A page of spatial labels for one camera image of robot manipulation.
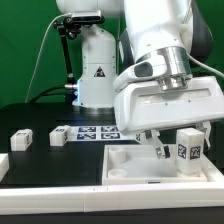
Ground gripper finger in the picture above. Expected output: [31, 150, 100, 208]
[196, 121, 211, 148]
[145, 130, 170, 159]

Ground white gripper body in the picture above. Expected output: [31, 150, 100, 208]
[114, 76, 224, 135]

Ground white square tabletop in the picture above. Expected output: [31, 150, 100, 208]
[102, 145, 208, 185]

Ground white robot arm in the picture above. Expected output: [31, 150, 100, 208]
[56, 0, 224, 157]

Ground AprilTag marker sheet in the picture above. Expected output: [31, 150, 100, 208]
[68, 125, 135, 141]

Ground white U-shaped fence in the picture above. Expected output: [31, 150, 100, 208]
[0, 158, 224, 215]

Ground black cables at base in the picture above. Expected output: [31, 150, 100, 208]
[28, 85, 73, 104]

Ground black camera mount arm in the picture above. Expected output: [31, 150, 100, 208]
[53, 17, 81, 104]

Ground grey camera on mount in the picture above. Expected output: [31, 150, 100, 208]
[71, 10, 104, 24]

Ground white camera cable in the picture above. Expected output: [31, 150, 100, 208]
[24, 12, 73, 104]

